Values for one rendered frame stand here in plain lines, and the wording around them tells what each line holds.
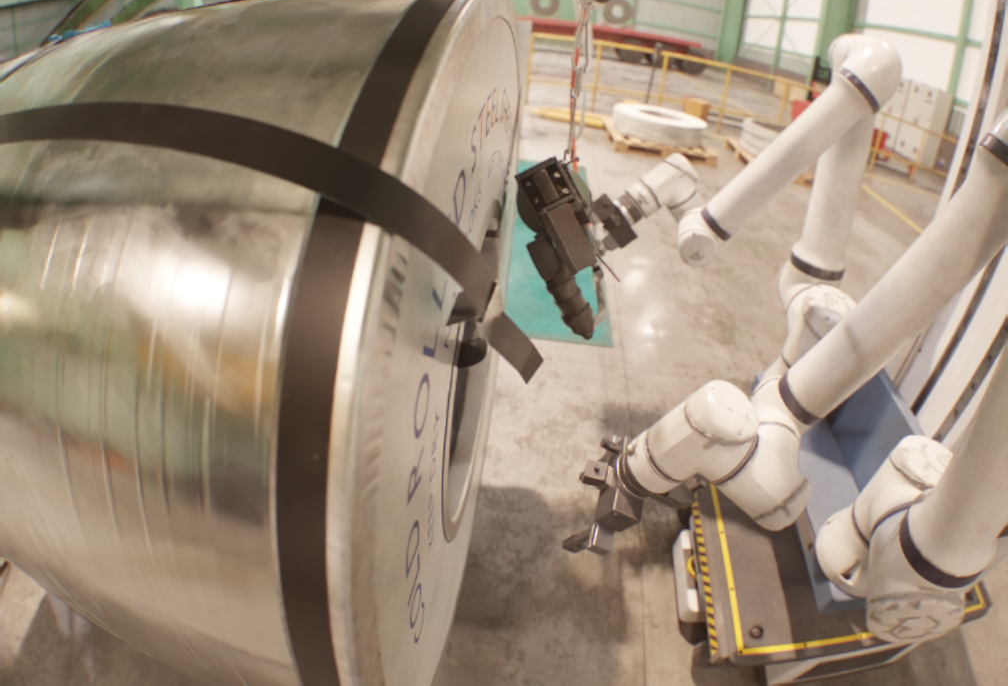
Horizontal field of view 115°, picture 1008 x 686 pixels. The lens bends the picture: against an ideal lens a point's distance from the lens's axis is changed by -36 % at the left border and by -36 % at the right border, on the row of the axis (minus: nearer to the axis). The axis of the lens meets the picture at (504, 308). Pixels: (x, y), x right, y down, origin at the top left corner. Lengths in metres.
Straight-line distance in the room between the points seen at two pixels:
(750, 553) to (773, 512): 0.65
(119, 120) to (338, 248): 0.16
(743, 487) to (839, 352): 0.21
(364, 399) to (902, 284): 0.59
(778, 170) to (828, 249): 0.31
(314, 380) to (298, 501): 0.07
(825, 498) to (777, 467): 0.50
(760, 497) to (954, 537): 0.27
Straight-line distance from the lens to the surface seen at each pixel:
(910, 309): 0.66
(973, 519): 0.69
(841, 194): 1.25
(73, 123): 0.35
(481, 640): 1.40
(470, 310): 0.38
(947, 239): 0.65
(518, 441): 1.78
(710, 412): 0.58
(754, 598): 1.25
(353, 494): 0.28
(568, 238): 0.83
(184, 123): 0.30
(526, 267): 2.79
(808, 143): 1.06
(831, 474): 1.20
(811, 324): 1.17
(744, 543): 1.32
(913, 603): 0.75
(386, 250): 0.27
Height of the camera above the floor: 1.32
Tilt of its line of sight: 33 degrees down
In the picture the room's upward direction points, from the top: 5 degrees clockwise
